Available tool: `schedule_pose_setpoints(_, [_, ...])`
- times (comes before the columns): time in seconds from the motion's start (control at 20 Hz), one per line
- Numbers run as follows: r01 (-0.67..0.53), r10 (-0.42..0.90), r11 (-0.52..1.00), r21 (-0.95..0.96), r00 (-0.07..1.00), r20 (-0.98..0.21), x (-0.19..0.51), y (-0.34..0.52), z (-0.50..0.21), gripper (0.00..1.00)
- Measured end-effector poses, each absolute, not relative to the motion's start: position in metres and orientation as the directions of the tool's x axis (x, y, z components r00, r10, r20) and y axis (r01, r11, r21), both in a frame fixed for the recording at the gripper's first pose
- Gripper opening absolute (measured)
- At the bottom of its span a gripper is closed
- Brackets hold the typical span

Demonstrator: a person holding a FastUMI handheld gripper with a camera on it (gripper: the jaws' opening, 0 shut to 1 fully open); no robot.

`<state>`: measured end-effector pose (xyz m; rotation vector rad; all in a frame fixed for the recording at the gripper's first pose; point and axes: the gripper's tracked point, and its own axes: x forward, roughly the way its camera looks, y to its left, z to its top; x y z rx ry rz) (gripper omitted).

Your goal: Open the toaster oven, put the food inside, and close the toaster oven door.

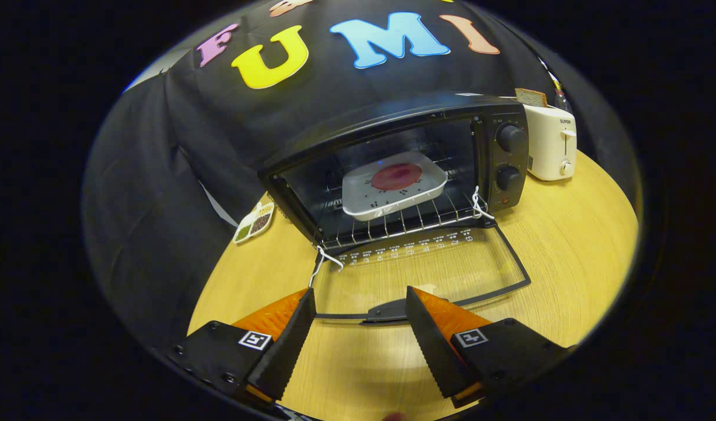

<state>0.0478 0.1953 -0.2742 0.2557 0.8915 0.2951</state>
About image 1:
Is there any white square food tray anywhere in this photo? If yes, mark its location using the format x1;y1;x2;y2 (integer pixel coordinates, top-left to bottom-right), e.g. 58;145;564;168
341;151;449;222

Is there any black backdrop cloth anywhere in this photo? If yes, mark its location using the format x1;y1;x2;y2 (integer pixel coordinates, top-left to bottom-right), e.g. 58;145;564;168
80;0;642;351

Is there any white divided snack dish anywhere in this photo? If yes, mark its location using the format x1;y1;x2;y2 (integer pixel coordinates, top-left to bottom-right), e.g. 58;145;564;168
233;201;275;244

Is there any clear plastic water bottle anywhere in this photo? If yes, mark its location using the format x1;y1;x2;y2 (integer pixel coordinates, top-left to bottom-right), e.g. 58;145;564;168
551;79;572;113

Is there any round pink meat slice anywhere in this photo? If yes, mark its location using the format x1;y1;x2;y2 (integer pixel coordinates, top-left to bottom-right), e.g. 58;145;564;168
371;163;423;191

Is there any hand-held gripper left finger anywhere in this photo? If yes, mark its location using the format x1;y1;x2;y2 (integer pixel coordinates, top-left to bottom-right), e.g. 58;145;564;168
165;288;317;407

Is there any brown bread slice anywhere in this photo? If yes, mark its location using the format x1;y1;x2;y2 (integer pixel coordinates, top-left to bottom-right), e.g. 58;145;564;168
515;88;548;108

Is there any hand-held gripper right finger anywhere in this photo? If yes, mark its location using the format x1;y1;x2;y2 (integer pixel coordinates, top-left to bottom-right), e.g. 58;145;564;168
404;286;577;409

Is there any black toaster oven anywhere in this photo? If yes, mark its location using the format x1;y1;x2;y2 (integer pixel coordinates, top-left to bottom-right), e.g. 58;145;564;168
257;94;532;325

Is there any white bread toaster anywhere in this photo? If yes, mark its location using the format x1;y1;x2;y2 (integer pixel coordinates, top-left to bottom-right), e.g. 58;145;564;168
523;104;577;182

